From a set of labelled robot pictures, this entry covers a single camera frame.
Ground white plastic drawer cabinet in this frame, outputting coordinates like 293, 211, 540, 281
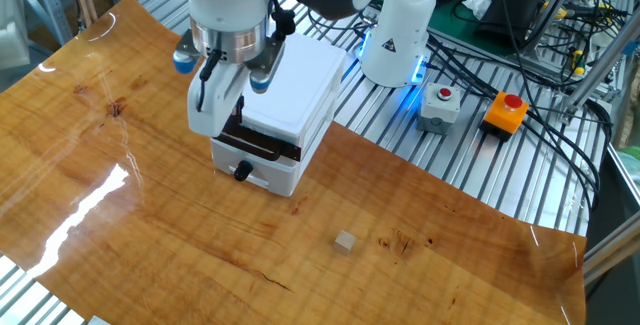
209, 32, 349, 199

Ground black cable bundle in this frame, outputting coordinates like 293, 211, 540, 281
424, 29, 617, 212

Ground yellow black screwdriver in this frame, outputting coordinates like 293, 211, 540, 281
571, 48, 587, 77

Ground grey box with red button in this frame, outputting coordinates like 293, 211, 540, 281
416, 83, 462, 136

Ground aluminium profile rail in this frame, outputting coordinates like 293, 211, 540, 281
582, 222, 640, 286

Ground black camera cable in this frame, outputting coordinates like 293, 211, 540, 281
264, 0, 299, 44

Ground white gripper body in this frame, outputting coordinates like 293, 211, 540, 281
187, 62, 251, 139

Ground small wooden cube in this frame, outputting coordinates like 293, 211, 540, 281
333, 230, 357, 257

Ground slim aluminium profile post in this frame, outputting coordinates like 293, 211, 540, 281
519, 0, 585, 61

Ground white foam block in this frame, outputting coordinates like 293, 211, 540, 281
0, 0, 31, 70

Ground yellow handled tool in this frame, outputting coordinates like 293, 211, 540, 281
541, 0, 571, 21

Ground green mat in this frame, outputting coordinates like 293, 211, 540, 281
427, 0, 524, 59

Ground orange box with red button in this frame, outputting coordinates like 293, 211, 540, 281
479, 91, 530, 142

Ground wood grain table mat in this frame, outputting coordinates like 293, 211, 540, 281
0, 0, 587, 325

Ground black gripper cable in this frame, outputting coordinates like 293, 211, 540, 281
196, 48, 223, 115

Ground white drawer with black handle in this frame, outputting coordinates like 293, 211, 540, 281
219, 112, 303, 163

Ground thick aluminium profile post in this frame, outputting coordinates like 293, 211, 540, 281
560, 14, 640, 126

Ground crumpled white tissue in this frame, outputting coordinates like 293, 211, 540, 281
460, 0, 494, 21

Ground grey perforated shelf frame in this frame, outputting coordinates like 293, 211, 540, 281
0, 0, 75, 46

